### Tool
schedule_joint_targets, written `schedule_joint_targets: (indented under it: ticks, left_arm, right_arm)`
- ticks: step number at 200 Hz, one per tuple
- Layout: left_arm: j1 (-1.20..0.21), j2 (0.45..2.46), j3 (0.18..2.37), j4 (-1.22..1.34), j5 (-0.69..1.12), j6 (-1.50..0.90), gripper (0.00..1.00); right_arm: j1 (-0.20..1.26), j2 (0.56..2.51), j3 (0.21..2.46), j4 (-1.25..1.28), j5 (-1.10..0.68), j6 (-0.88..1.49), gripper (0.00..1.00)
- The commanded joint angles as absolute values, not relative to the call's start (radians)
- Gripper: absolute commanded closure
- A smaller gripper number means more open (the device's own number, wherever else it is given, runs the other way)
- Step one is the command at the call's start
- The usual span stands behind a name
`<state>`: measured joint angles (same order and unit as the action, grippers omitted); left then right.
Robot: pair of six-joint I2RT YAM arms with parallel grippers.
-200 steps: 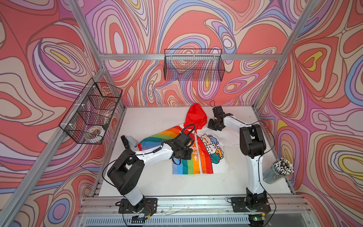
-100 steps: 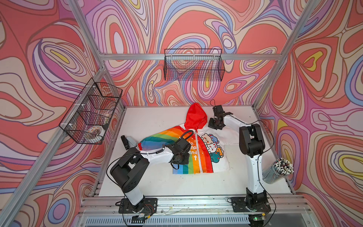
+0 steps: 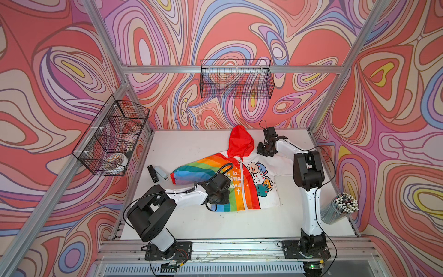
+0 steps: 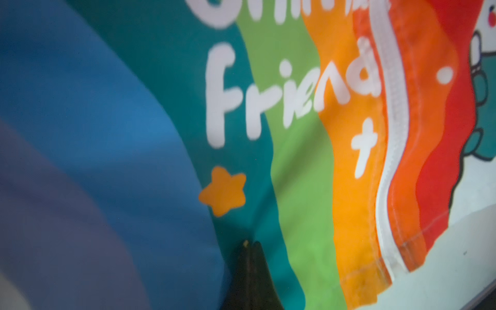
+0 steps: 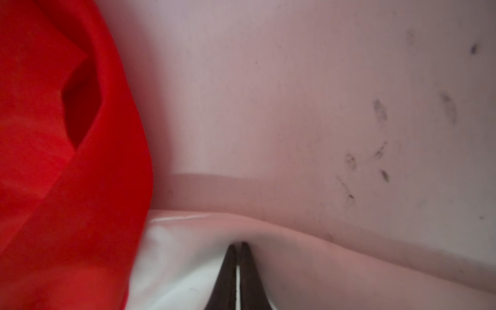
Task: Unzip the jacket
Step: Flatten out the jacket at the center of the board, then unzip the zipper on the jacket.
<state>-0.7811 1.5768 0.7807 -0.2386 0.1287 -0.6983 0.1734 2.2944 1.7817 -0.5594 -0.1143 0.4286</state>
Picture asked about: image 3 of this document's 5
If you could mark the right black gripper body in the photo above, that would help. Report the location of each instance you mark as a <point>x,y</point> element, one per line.
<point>263,149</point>

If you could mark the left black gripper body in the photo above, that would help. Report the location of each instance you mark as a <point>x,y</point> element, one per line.
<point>222,198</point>

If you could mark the rainbow kids hooded jacket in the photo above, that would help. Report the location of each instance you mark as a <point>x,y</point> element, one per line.
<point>253,176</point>

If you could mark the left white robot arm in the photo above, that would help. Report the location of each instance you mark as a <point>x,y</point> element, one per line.
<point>149,214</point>

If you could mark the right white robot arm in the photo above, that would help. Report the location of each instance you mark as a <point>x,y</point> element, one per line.
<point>309,176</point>

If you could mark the black stapler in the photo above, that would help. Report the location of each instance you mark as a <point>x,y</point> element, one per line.
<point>153,174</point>

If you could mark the clear cup of pencils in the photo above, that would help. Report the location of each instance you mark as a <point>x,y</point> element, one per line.
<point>342,205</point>

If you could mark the round tin in basket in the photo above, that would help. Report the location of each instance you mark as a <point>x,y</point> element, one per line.
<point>115,162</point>

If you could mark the black wire basket back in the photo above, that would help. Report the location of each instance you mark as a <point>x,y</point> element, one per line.
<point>236,78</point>

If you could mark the black wire basket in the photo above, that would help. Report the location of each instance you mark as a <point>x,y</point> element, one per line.
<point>236,78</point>
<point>115,129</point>

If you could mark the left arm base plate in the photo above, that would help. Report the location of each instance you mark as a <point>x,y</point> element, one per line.
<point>179,251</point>

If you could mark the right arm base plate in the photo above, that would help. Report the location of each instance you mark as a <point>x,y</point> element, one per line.
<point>301,249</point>

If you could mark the aluminium cage frame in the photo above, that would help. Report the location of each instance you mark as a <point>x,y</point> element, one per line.
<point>365,77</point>

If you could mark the black wire basket left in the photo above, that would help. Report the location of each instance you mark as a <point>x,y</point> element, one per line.
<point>115,129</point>

